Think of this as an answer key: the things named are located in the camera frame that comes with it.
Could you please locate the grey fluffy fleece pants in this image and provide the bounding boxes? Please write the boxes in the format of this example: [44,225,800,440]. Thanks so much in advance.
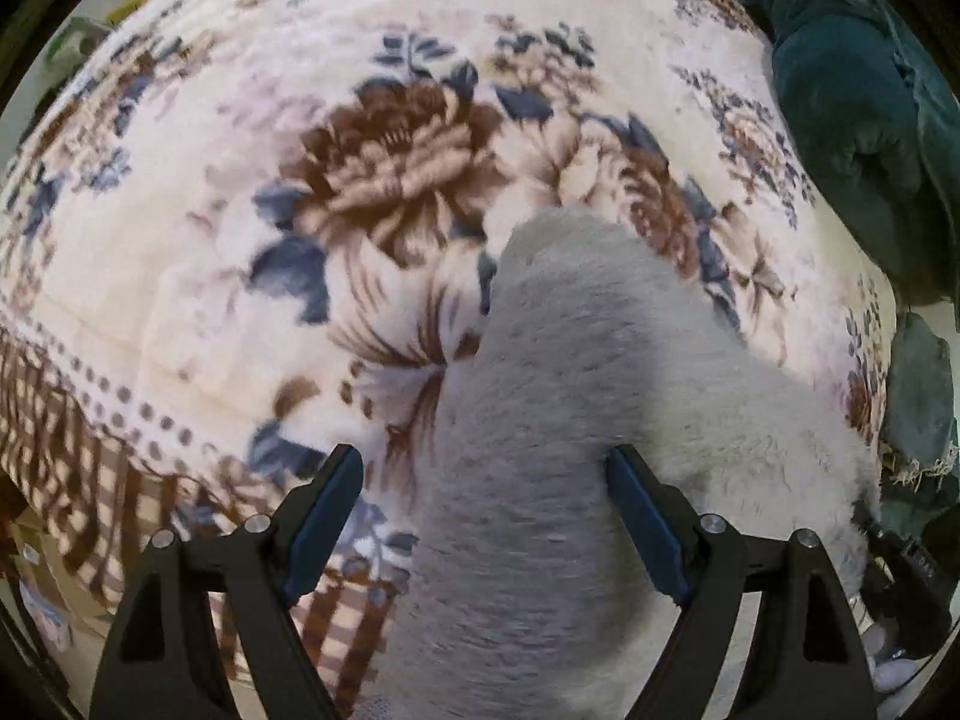
[371,208,878,718]

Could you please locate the white gloved hand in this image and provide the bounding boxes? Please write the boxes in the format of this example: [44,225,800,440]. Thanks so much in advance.
[851,596,919,695]

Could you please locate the floral cream bed blanket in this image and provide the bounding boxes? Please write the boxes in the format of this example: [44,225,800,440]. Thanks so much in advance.
[2,0,895,709]

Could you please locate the dark green velvet cloth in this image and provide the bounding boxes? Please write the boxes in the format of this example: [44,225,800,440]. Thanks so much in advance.
[740,0,958,305]

